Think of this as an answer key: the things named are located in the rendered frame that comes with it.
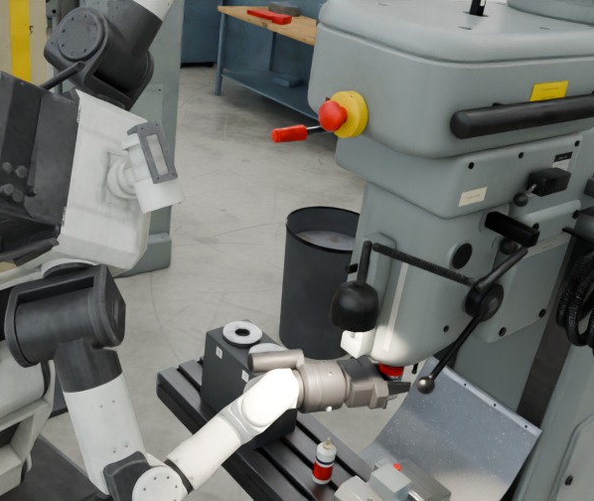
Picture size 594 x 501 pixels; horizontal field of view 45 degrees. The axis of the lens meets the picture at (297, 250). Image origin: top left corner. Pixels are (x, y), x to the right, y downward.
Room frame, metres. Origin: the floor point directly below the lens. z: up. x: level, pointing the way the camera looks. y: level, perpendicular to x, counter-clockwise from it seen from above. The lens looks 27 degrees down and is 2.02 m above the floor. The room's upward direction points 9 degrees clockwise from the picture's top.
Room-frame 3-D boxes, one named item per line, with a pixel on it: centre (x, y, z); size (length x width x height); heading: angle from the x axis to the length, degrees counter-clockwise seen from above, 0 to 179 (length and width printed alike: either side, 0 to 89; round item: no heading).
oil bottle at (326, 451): (1.16, -0.12, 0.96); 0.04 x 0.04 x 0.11
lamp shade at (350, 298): (0.92, -0.10, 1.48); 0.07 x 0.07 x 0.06
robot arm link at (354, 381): (1.05, -0.12, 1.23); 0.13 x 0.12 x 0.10; 24
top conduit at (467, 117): (1.01, -0.33, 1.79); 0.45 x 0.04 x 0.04; 134
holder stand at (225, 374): (1.33, 0.06, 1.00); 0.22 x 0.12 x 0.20; 44
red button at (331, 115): (0.91, -0.02, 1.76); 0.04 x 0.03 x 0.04; 44
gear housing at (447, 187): (1.12, -0.23, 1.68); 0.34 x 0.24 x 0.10; 134
